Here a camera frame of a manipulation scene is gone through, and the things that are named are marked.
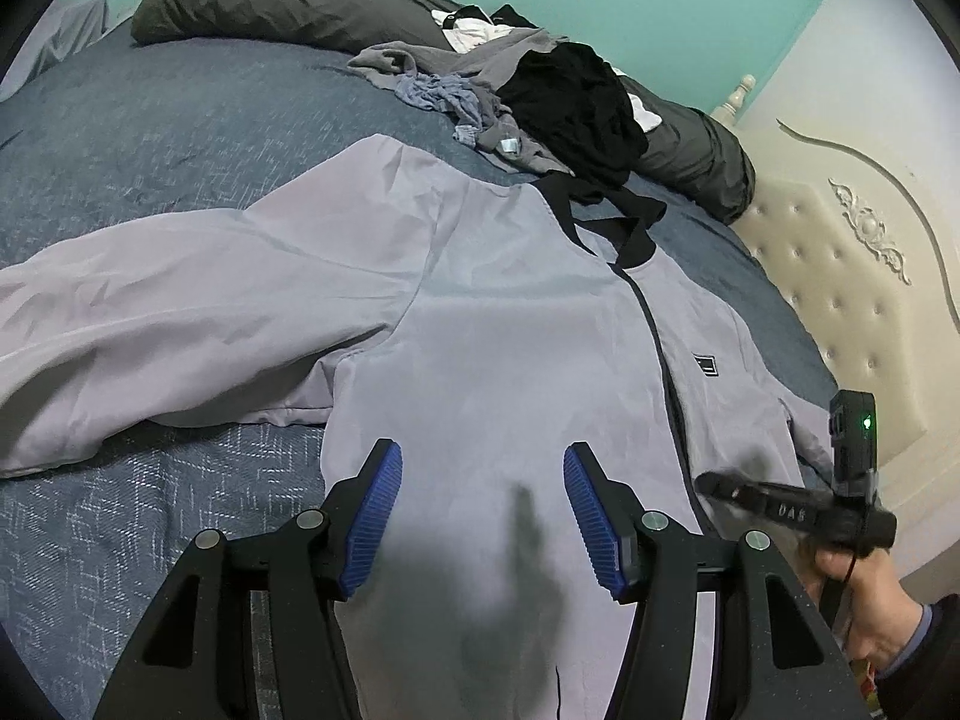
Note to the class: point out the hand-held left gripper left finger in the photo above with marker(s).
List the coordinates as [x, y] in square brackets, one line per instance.
[371, 517]

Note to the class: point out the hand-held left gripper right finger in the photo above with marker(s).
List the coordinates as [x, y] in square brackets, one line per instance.
[592, 517]

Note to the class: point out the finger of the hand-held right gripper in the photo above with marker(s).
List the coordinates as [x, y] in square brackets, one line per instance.
[765, 502]

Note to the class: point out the lilac grey zip jacket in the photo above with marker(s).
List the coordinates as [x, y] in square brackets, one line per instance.
[487, 330]

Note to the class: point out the person's right forearm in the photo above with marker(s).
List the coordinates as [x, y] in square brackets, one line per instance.
[926, 637]

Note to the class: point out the person's right hand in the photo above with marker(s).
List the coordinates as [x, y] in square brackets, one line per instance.
[877, 607]

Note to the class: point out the cream tufted headboard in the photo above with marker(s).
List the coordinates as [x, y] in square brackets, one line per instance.
[847, 277]

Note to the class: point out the black garment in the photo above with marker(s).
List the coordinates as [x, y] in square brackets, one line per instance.
[570, 105]

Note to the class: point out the blue striped cloth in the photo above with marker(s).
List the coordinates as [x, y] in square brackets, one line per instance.
[442, 97]

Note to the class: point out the blue patterned bed sheet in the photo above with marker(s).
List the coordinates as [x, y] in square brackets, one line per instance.
[172, 127]

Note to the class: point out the grey garment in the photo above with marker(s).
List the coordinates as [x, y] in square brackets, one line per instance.
[480, 64]

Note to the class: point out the dark grey rolled duvet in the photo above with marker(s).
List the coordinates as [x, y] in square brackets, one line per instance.
[262, 7]

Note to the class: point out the light grey blanket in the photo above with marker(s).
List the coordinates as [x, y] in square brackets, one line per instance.
[60, 41]

